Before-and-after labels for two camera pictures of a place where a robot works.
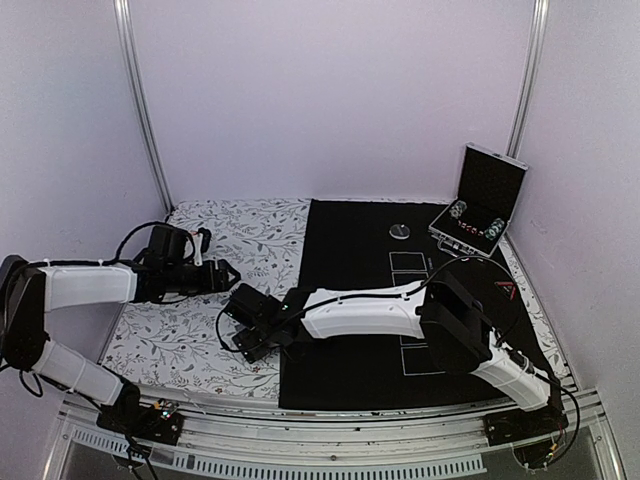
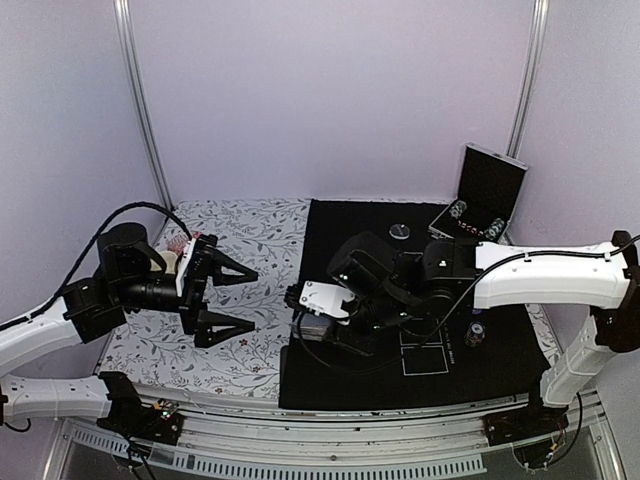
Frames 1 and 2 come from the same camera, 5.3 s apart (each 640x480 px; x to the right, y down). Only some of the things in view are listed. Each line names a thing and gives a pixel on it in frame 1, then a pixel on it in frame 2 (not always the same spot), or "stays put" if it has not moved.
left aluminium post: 127,33 stays put
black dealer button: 399,231 stays put
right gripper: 251,355 -> 362,344
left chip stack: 458,208 stays put
